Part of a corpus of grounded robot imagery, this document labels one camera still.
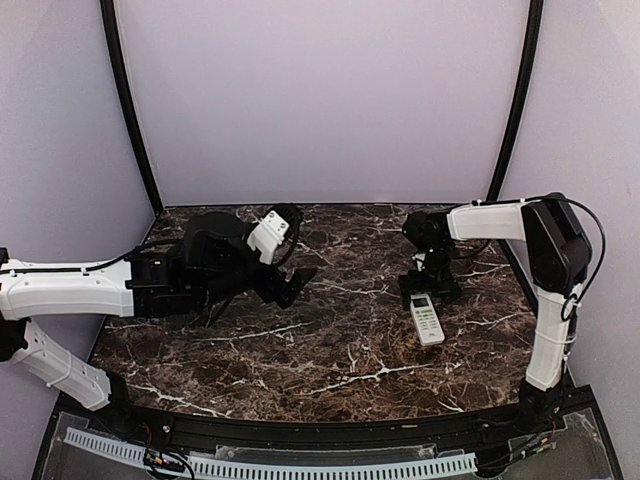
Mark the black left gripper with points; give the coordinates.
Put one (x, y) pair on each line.
(270, 289)

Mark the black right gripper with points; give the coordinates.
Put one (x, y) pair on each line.
(449, 288)

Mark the white remote control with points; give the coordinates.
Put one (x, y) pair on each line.
(425, 320)

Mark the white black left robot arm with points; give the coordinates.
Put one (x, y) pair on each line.
(218, 258)

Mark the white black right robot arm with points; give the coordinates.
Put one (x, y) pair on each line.
(560, 261)

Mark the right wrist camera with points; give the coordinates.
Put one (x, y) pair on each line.
(419, 258)

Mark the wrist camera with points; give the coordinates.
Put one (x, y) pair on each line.
(282, 221)
(419, 258)

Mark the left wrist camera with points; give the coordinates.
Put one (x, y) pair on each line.
(282, 221)

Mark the black front rail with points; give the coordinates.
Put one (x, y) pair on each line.
(487, 429)

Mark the white slotted cable duct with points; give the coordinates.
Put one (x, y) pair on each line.
(252, 463)

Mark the black right corner frame post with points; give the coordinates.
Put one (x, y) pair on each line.
(525, 69)

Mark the black corner frame post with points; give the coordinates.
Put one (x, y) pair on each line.
(525, 69)
(127, 106)

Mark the black left corner frame post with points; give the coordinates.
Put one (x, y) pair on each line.
(127, 106)

